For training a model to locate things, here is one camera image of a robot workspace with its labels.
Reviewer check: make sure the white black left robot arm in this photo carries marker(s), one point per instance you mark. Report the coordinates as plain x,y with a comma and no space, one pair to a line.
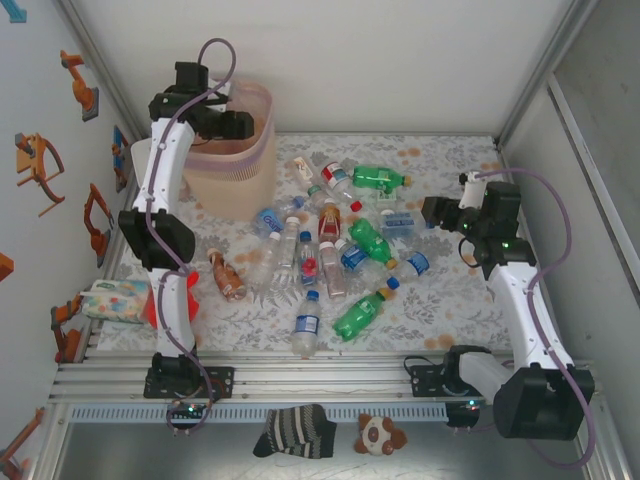
160,165

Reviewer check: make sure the square clear bottle crane label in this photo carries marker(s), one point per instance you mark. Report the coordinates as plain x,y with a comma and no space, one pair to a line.
301,169

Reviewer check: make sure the beige ribbed plastic bin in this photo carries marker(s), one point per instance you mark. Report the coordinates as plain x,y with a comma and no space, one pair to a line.
235,200

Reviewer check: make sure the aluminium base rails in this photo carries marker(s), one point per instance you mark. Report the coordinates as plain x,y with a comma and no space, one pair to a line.
325,380

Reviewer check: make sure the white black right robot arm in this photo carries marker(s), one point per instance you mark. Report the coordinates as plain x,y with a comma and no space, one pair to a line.
525,315

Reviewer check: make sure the blue label bottle white cap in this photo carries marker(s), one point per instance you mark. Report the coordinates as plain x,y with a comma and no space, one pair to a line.
354,256

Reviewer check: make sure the brown white plush toy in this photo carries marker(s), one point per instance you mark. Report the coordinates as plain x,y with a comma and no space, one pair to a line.
375,435

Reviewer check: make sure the brown plastic bottle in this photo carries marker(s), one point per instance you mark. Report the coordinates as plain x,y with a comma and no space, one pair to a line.
227,280

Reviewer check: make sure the green plastic bottle yellow cap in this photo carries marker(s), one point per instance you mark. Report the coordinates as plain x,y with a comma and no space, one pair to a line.
370,240
375,177
357,315

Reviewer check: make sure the colourful tissue pack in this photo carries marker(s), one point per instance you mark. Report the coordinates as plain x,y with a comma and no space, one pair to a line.
115,300

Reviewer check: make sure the red flower label bottle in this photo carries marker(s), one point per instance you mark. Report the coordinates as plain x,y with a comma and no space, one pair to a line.
307,265

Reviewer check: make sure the blue orange wall sticker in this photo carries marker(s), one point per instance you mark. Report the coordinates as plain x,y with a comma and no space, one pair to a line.
119,165

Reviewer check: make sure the red label bottle red cap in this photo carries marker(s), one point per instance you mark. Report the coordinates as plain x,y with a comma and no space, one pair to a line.
334,174

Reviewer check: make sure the aluminium frame post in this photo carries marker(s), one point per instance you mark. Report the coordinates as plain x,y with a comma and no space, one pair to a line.
550,65
100,65

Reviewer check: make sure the red duck toy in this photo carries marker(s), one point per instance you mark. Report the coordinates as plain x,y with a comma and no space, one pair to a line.
193,292

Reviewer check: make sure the clear plastic bottle white cap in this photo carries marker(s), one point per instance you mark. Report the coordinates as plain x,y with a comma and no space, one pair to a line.
267,260
289,245

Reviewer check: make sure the small white green carton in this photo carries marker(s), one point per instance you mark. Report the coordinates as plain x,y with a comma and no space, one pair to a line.
386,196

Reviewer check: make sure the striped black grey sock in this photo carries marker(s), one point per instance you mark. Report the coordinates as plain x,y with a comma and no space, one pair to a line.
295,430

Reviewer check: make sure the white box brown slot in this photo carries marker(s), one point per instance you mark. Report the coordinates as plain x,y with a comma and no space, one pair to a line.
139,155

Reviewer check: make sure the red orange label drink bottle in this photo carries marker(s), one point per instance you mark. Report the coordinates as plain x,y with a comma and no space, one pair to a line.
330,222

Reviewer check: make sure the floral tablecloth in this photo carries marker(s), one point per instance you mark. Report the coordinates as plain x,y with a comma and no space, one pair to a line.
450,310

